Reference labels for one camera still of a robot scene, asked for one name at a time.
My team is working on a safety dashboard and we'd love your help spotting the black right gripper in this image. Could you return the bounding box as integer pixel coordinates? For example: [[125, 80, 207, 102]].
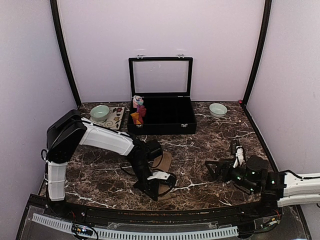
[[205, 158, 259, 193]]

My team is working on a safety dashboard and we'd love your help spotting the green bowl at right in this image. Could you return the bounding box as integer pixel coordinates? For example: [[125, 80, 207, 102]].
[[209, 103, 228, 119]]

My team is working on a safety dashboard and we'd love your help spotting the black left corner post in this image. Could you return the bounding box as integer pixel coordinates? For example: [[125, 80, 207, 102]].
[[49, 0, 82, 107]]

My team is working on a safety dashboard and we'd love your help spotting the brown sock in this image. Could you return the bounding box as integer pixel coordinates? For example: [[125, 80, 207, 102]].
[[152, 151, 172, 194]]

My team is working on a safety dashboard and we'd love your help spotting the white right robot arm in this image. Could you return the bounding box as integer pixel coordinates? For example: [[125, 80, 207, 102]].
[[205, 140, 320, 217]]

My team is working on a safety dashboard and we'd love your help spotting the white perforated front rail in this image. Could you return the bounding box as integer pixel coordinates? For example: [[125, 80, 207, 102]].
[[32, 213, 239, 240]]

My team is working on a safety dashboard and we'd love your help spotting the magenta striped sock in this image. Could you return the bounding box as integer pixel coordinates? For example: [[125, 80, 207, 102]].
[[130, 112, 144, 125]]

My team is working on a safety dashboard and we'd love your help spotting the magenta purple rolled sock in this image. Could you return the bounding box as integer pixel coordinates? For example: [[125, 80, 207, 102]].
[[136, 104, 147, 118]]

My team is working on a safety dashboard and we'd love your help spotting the black corner post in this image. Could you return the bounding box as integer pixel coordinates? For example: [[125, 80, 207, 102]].
[[242, 0, 272, 108], [49, 0, 82, 107]]

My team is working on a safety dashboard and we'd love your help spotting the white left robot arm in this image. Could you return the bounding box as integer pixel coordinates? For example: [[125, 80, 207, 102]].
[[41, 109, 177, 218]]

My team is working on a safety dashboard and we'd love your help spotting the pink white rolled sock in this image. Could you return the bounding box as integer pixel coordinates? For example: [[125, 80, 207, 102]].
[[132, 95, 144, 109]]

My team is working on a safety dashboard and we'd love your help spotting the black right corner post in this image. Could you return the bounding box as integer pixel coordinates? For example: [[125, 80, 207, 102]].
[[242, 0, 272, 108]]

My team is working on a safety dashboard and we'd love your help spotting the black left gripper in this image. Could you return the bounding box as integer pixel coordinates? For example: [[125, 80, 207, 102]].
[[129, 159, 159, 202]]

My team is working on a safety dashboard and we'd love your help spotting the black compartment storage box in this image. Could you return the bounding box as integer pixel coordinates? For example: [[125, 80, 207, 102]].
[[127, 56, 197, 135]]

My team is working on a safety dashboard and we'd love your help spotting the green ceramic bowl on plate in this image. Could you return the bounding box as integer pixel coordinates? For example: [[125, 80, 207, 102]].
[[90, 105, 110, 122]]

